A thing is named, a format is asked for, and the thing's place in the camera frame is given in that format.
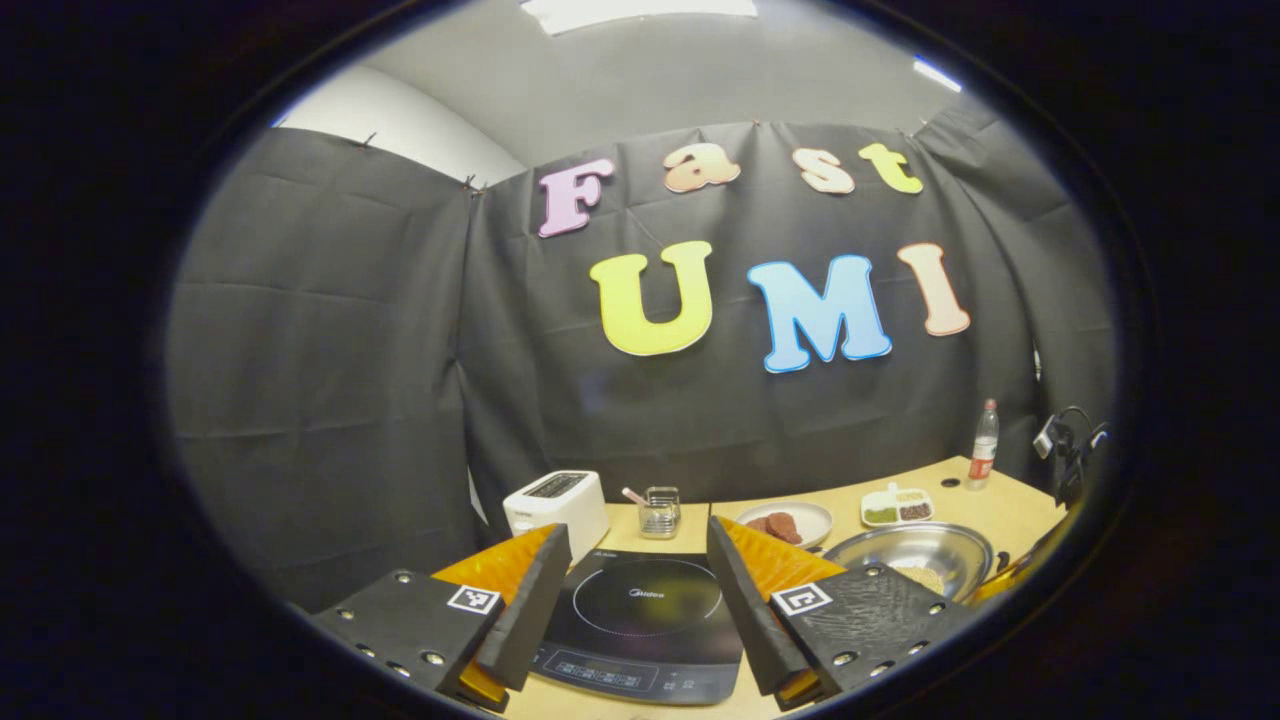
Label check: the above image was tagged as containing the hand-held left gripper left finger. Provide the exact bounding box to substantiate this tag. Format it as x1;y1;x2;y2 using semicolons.
310;522;573;713

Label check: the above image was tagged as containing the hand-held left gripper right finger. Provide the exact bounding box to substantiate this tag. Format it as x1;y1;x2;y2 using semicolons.
706;515;986;711

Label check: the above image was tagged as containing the black induction cooktop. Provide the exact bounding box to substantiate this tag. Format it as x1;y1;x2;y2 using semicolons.
530;548;746;706

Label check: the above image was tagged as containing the steel pot with black handle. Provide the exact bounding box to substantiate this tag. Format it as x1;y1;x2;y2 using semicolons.
822;522;1011;603

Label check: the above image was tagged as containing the clear water bottle red label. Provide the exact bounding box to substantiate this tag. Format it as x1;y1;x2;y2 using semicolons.
967;399;1000;491

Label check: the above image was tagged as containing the raw red meat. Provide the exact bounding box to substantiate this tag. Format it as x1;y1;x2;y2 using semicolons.
746;512;804;546

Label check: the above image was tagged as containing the white toaster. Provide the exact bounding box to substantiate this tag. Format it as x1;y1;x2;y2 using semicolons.
502;470;610;563

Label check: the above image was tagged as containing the white oval plate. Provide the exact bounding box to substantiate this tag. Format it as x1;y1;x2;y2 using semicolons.
735;501;834;551

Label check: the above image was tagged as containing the white divided dish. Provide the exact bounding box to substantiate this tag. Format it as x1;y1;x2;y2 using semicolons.
861;484;935;528

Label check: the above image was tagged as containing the large ceiling light panel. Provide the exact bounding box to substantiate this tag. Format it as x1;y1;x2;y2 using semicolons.
520;0;759;36

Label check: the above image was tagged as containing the small wire mesh basket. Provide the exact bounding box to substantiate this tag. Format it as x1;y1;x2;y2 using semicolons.
640;486;682;540

